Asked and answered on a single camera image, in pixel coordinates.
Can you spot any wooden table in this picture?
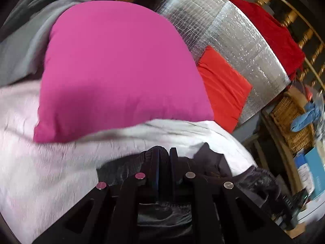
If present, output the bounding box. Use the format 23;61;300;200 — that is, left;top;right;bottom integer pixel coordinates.
244;109;325;232

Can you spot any grey garment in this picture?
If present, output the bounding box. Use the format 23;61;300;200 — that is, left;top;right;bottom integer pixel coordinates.
0;0;84;87

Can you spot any orange-red pillow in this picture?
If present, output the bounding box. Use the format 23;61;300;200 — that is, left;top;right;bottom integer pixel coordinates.
197;46;253;133

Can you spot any red cloth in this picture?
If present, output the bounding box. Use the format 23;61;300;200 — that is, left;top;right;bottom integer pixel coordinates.
220;0;306;79

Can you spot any light blue cardboard box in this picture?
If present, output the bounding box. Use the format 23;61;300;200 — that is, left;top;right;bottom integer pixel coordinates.
295;146;325;201

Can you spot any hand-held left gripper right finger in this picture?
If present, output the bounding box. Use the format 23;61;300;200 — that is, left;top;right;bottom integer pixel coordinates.
169;147;295;244

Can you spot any blue cloth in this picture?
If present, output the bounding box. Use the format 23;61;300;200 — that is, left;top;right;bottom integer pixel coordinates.
291;102;322;133

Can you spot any silver foil insulation mat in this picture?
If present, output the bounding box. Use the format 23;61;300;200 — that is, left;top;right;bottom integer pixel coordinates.
155;0;292;126

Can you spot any white blanket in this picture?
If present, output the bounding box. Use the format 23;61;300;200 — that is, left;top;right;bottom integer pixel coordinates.
0;81;257;237

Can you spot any wicker basket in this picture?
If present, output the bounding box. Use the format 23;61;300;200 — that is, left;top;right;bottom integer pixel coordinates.
269;95;316;154

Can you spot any pink pillow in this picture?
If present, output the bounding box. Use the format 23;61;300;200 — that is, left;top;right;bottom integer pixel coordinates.
33;0;215;143

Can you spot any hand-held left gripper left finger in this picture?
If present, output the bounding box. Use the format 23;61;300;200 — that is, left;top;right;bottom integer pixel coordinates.
33;146;160;244

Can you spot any black quilted jacket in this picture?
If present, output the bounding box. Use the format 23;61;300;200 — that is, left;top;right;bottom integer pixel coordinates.
96;142;282;244

